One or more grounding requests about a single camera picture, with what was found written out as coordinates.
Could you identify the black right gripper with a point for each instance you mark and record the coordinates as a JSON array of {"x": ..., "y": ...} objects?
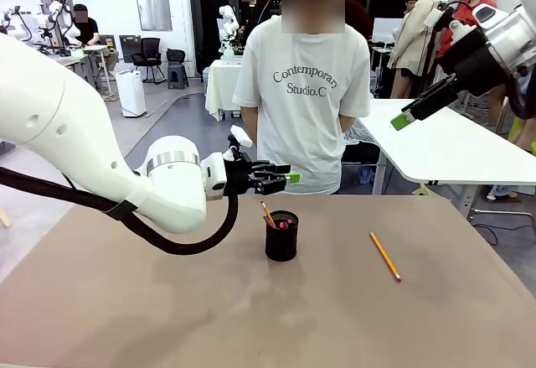
[{"x": 469, "y": 66}]

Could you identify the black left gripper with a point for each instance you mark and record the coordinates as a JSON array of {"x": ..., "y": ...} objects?
[{"x": 239, "y": 175}]

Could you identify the yellow pencil dark tip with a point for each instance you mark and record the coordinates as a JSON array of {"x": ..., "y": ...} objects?
[{"x": 267, "y": 214}]

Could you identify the black marker pink cap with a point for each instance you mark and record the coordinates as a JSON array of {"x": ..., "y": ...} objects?
[{"x": 282, "y": 225}]

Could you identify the person's right forearm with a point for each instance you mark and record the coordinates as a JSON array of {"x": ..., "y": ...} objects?
[{"x": 250, "y": 122}]

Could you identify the person's left forearm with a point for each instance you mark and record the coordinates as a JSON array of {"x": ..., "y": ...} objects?
[{"x": 348, "y": 121}]

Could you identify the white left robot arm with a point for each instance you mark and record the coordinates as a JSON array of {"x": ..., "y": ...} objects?
[{"x": 63, "y": 112}]

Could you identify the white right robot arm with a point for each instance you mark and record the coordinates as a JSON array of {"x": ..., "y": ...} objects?
[{"x": 511, "y": 41}]

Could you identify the black mesh pen holder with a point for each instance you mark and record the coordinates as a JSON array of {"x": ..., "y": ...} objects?
[{"x": 281, "y": 246}]

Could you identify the white side table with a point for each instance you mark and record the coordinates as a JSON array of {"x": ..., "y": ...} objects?
[{"x": 452, "y": 141}]

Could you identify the person in white t-shirt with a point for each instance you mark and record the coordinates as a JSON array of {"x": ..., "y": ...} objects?
[{"x": 301, "y": 125}]

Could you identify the person in beige jacket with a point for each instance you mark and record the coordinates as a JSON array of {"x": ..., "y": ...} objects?
[{"x": 412, "y": 37}]

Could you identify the clear plastic bag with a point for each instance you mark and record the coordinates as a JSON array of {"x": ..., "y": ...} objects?
[{"x": 362, "y": 131}]

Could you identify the person in red shirt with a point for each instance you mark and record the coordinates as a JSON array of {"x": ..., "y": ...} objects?
[{"x": 460, "y": 11}]

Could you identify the yellow green stool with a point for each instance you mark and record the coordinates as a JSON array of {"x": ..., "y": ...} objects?
[{"x": 521, "y": 133}]

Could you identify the table with white cloth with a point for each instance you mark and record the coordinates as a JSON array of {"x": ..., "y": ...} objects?
[{"x": 220, "y": 87}]

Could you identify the person in maroon shirt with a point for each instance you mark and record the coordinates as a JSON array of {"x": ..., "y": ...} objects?
[{"x": 359, "y": 16}]

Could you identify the grey plastic stool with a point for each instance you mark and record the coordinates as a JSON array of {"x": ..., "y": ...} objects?
[{"x": 178, "y": 76}]

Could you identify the yellow pencil pink eraser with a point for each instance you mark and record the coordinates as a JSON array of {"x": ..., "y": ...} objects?
[{"x": 385, "y": 257}]

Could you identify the black bag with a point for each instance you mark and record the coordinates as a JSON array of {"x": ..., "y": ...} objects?
[{"x": 176, "y": 55}]

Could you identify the small white background robot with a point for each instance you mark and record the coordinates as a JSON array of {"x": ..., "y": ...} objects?
[{"x": 228, "y": 20}]

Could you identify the white air purifier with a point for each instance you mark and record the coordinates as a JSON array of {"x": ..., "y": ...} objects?
[{"x": 131, "y": 91}]

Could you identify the standing person in black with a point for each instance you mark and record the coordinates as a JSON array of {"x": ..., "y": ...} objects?
[{"x": 248, "y": 13}]

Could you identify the black office chair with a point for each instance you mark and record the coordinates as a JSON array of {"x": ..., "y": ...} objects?
[{"x": 148, "y": 53}]

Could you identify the seated person in black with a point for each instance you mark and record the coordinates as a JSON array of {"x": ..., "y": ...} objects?
[{"x": 90, "y": 30}]

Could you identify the wooden block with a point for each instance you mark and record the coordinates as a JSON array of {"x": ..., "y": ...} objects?
[{"x": 5, "y": 218}]

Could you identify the white robot on desk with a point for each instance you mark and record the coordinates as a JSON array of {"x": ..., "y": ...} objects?
[{"x": 56, "y": 9}]

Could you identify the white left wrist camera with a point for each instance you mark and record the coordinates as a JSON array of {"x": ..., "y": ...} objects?
[{"x": 242, "y": 136}]

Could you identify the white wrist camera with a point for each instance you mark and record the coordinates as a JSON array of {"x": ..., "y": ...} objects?
[
  {"x": 434, "y": 18},
  {"x": 242, "y": 136}
]

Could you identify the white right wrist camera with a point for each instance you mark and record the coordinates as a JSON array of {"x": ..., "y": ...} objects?
[{"x": 434, "y": 18}]

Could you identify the metal wall panel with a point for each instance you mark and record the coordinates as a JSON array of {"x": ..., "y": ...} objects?
[{"x": 153, "y": 6}]

